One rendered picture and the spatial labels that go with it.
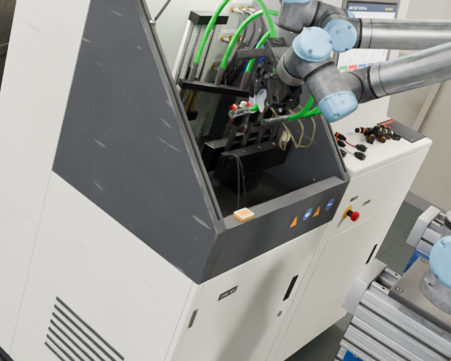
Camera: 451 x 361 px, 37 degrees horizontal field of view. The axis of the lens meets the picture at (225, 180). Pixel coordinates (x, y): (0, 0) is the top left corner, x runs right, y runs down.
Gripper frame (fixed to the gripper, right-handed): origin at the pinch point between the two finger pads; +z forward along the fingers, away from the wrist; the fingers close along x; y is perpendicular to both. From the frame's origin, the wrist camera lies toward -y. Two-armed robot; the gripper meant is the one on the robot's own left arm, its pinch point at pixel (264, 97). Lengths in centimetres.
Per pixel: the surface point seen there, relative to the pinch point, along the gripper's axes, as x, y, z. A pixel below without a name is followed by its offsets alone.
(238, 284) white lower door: -4, 43, 29
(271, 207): 3.3, 25.3, 15.4
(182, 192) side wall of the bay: -22.7, 22.4, 4.7
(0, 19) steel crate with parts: -71, -109, 162
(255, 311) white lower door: 6, 50, 52
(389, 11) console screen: 72, -53, 50
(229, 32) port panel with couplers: 5, -38, 38
